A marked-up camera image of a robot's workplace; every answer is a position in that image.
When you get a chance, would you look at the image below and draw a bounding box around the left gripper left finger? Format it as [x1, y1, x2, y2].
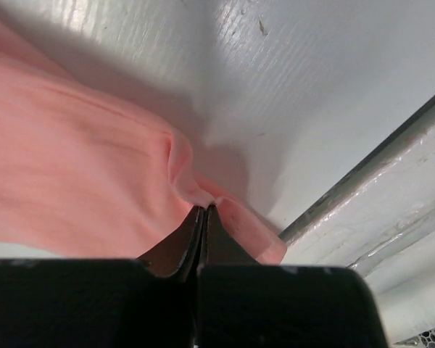
[0, 207, 205, 347]

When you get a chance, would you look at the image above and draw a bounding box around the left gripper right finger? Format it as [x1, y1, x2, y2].
[196, 206, 388, 347]

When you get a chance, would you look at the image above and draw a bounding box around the salmon pink t shirt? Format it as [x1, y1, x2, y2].
[0, 21, 286, 264]

